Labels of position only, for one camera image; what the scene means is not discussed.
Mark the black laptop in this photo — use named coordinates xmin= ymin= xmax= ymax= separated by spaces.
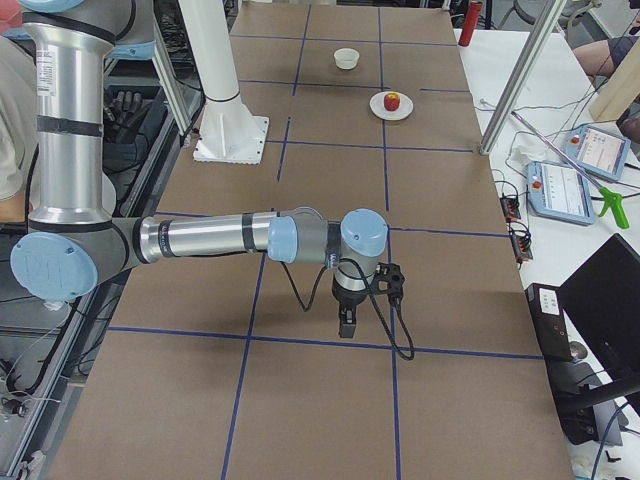
xmin=558 ymin=234 xmax=639 ymax=379

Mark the white plate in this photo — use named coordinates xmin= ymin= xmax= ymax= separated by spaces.
xmin=369 ymin=91 xmax=414 ymax=121

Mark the aluminium frame post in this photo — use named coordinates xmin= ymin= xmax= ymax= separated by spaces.
xmin=479 ymin=0 xmax=566 ymax=155

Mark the near teach pendant tablet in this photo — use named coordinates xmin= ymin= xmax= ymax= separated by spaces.
xmin=526 ymin=161 xmax=596 ymax=225

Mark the red yellow apple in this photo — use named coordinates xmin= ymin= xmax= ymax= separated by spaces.
xmin=383 ymin=92 xmax=401 ymax=112

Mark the white tissue pack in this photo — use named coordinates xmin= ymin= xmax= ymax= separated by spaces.
xmin=516 ymin=145 xmax=546 ymax=161

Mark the far teach pendant tablet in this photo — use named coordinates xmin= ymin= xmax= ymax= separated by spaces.
xmin=565 ymin=125 xmax=631 ymax=182

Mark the orange black connector board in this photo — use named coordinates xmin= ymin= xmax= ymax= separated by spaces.
xmin=499 ymin=195 xmax=521 ymax=223

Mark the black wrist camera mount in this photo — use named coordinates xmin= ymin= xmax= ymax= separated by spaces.
xmin=372 ymin=263 xmax=405 ymax=305

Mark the red cylinder bottle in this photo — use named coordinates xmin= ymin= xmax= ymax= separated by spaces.
xmin=458 ymin=1 xmax=483 ymax=47

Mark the teach pendant tablet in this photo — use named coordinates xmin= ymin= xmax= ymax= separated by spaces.
xmin=526 ymin=161 xmax=596 ymax=225
xmin=565 ymin=125 xmax=631 ymax=182

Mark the black box with label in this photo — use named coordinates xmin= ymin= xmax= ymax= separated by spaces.
xmin=525 ymin=283 xmax=587 ymax=363

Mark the white bowl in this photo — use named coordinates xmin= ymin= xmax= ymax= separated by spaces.
xmin=333 ymin=48 xmax=360 ymax=71

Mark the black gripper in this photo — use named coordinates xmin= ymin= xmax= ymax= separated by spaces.
xmin=332 ymin=283 xmax=368 ymax=338

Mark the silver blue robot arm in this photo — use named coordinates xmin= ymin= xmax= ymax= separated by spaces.
xmin=10 ymin=1 xmax=392 ymax=338

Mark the standing person white shirt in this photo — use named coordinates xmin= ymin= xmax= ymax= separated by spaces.
xmin=1 ymin=37 xmax=40 ymax=223

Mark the green handled grabber stick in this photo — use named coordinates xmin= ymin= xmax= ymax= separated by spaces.
xmin=510 ymin=111 xmax=630 ymax=231

